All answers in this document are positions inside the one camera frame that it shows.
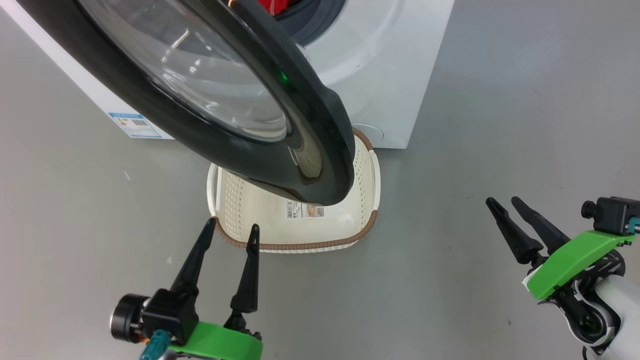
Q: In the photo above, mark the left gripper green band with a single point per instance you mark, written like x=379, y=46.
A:
x=220, y=345

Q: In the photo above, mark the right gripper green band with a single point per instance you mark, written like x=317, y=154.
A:
x=575, y=260

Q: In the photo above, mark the black round glass washer door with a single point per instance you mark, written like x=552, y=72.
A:
x=250, y=150

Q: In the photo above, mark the red and white garment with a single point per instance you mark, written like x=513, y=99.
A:
x=277, y=6

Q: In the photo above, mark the cream perforated laundry basket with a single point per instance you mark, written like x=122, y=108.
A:
x=260, y=225

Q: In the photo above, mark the basket product label sticker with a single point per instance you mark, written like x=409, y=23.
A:
x=305, y=210

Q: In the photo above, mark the white front-load washing machine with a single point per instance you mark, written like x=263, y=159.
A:
x=380, y=60

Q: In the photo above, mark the grey rubber door gasket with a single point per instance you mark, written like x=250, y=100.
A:
x=315, y=25

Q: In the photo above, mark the blue energy label sticker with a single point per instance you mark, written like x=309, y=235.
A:
x=134, y=125

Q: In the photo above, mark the round white filter cover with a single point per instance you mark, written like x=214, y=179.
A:
x=372, y=132

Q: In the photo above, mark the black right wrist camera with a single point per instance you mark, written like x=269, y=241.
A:
x=612, y=212

